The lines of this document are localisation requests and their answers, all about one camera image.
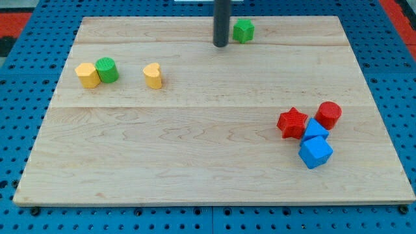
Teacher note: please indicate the green cylinder block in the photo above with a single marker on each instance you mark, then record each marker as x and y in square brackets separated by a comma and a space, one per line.
[107, 70]

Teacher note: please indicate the light wooden board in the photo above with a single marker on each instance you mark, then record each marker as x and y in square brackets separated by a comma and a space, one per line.
[209, 135]

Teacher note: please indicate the yellow hexagon block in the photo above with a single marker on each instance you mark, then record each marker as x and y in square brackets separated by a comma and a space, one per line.
[88, 75]

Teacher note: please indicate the blue triangle block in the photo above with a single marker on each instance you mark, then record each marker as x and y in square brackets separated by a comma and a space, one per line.
[314, 129]

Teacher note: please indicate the green star block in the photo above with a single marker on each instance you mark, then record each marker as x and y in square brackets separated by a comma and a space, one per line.
[243, 30]

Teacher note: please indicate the blue cube block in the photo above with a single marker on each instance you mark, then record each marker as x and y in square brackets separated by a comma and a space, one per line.
[315, 152]

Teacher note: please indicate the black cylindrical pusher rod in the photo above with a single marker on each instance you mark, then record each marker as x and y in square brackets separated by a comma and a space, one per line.
[221, 20]

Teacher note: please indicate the red cylinder block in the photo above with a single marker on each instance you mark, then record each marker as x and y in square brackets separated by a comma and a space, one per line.
[328, 114]

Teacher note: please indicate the yellow heart block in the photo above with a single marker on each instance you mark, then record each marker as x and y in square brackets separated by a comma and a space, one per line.
[153, 76]

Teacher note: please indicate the red star block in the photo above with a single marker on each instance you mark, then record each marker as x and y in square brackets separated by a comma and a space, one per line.
[292, 123]

